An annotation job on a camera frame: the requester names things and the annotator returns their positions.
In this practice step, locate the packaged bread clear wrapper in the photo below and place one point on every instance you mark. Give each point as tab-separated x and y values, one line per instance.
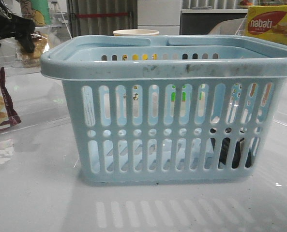
28	60

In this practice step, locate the light blue plastic basket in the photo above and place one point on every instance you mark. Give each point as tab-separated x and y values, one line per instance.
156	108

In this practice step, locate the clear acrylic display shelf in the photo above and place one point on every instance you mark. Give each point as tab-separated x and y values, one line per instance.
57	33

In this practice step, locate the cream paper cup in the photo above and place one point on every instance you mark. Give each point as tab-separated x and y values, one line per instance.
135	32

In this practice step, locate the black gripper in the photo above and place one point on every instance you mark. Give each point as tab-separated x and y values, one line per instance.
20	28

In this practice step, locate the dark tissue pack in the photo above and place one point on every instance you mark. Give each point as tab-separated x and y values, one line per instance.
237	153

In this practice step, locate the green cartoon drink carton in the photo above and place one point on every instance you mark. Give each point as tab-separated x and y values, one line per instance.
37	11

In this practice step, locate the white cabinet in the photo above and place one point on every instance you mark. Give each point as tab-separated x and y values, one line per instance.
160	15

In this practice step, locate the yellow nabati wafer box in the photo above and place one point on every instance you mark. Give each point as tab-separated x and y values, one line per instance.
267	23

